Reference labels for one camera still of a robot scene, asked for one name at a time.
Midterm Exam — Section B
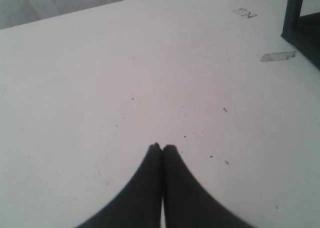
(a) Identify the white backdrop curtain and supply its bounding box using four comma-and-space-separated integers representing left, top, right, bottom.
0, 0, 123, 30

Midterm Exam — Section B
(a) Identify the clear tape piece near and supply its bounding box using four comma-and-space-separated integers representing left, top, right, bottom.
260, 51, 296, 63

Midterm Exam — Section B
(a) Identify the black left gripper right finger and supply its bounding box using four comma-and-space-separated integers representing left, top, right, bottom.
162, 145, 252, 228

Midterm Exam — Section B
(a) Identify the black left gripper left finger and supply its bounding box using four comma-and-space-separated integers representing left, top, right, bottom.
79, 143, 163, 228

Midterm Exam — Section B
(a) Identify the black metal shelf rack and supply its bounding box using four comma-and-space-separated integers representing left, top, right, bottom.
281, 0, 320, 68

